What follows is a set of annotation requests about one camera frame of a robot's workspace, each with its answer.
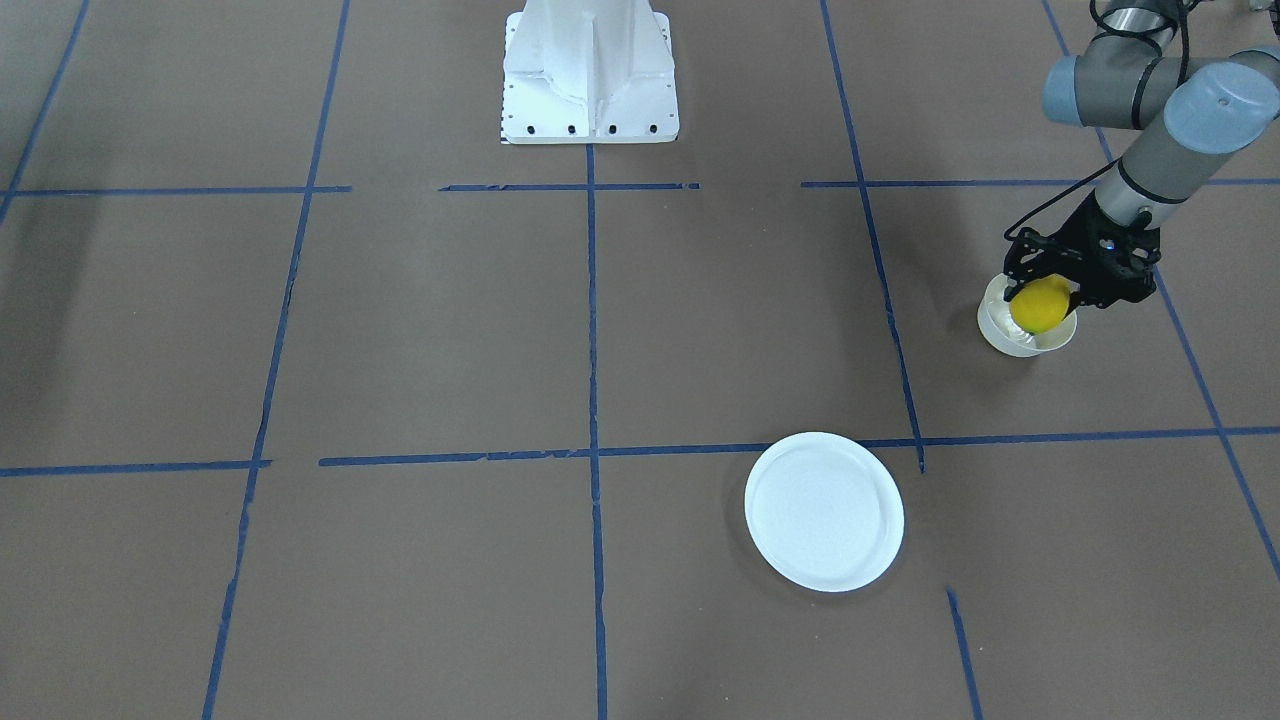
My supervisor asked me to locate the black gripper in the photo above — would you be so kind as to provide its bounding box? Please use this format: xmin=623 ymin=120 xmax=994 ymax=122
xmin=1039 ymin=192 xmax=1161 ymax=309

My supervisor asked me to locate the yellow lemon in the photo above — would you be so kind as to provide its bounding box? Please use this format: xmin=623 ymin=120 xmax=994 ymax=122
xmin=1009 ymin=275 xmax=1073 ymax=334

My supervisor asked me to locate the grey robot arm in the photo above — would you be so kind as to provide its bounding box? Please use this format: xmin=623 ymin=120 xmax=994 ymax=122
xmin=1034 ymin=1 xmax=1279 ymax=309

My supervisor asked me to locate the small white bowl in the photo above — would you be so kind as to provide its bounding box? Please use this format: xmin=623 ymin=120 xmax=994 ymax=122
xmin=975 ymin=274 xmax=1078 ymax=357

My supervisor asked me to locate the white round plate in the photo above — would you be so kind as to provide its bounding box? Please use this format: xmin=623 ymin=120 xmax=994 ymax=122
xmin=742 ymin=432 xmax=906 ymax=594

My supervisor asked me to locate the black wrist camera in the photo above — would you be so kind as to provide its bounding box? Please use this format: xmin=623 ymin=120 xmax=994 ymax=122
xmin=1004 ymin=227 xmax=1060 ymax=286

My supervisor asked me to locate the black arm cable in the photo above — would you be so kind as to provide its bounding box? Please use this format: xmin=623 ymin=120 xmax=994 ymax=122
xmin=1005 ymin=0 xmax=1196 ymax=246

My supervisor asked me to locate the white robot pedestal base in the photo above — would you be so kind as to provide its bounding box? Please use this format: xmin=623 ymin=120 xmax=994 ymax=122
xmin=500 ymin=1 xmax=681 ymax=145

